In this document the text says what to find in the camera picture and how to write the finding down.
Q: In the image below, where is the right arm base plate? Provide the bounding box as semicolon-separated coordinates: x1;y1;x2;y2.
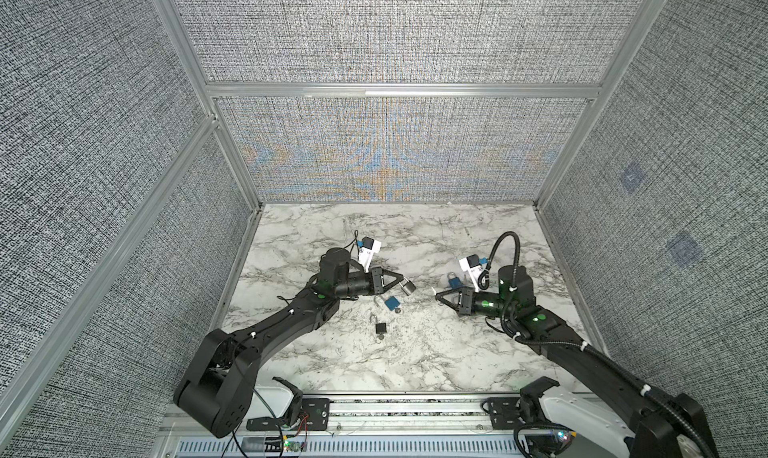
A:
479;395;577;433

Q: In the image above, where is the black corrugated cable conduit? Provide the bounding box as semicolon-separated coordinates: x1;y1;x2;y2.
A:
479;231;721;458

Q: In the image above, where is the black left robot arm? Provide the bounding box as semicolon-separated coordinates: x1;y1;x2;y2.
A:
173;247;405;438

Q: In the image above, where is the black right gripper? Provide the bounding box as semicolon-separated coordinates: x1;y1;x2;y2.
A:
436;286;517;323

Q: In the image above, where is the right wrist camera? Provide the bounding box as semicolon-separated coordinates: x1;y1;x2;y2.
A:
459;254;490;292

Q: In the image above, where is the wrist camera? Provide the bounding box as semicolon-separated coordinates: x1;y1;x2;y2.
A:
356;237;382;273
459;254;490;292

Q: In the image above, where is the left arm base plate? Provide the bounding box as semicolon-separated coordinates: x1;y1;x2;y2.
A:
245;398;331;431

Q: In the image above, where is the blue padlock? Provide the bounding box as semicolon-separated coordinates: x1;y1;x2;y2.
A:
447;272;463;289
374;296;402;314

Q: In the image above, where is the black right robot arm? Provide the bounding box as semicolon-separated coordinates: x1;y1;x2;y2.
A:
435;265;718;457

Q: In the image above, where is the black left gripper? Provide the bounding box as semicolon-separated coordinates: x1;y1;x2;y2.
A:
334;268;402;301

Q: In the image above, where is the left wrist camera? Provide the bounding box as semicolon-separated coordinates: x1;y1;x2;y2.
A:
356;237;382;273

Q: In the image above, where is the aluminium front rail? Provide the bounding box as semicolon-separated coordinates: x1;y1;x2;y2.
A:
149;389;634;457

